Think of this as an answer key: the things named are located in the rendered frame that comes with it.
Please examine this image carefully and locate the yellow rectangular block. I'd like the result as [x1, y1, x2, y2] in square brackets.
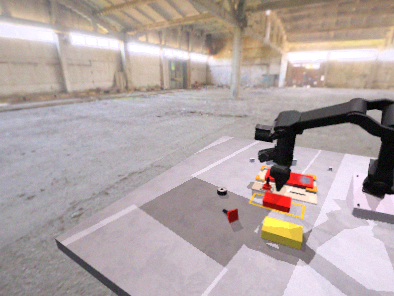
[261, 216, 303, 249]

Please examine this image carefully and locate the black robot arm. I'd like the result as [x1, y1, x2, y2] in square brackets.
[254, 98, 394, 199]

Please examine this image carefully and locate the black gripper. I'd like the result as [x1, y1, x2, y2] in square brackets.
[269, 145, 294, 192]

